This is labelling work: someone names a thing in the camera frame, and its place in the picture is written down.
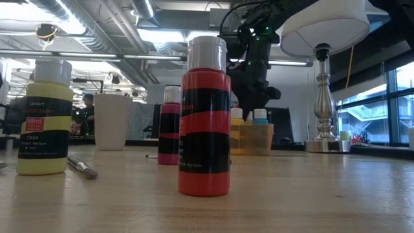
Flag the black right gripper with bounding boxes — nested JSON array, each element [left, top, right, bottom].
[[231, 69, 282, 121]]

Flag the turquoise paint bottle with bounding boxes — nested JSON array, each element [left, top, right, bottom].
[[252, 108, 270, 125]]

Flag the red paint bottle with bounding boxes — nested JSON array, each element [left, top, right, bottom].
[[177, 35, 232, 197]]

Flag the magenta paint bottle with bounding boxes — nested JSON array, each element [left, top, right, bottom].
[[157, 85, 182, 166]]

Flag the orange translucent bin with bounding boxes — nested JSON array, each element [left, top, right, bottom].
[[230, 122, 275, 157]]

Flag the black background equipment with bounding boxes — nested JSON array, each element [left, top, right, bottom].
[[268, 106, 294, 146]]

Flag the silver lamp with white shade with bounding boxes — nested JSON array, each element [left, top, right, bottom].
[[279, 0, 371, 153]]

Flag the grey ceiling box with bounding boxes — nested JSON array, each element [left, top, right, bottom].
[[209, 8, 231, 28]]

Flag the grey-blue background panel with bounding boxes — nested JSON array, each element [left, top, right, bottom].
[[128, 102, 157, 140]]

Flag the red desk tools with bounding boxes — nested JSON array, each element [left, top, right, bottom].
[[351, 133, 369, 145]]

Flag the white paper cup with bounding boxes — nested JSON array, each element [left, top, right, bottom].
[[93, 93, 133, 151]]

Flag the person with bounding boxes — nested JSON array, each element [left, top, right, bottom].
[[71, 93, 96, 137]]

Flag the black background gantry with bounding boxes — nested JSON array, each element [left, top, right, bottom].
[[72, 78, 104, 94]]

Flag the horizontal light bar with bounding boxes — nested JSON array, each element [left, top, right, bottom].
[[0, 48, 314, 68]]

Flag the black round ceiling device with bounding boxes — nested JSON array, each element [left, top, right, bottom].
[[34, 22, 60, 52]]

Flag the black background monitor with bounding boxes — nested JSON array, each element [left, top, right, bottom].
[[5, 96, 28, 134]]

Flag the yellow extension cord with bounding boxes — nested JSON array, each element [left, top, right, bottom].
[[344, 45, 356, 90]]

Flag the silver ribbed air duct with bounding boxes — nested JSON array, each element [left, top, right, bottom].
[[131, 0, 157, 20], [27, 0, 136, 56]]

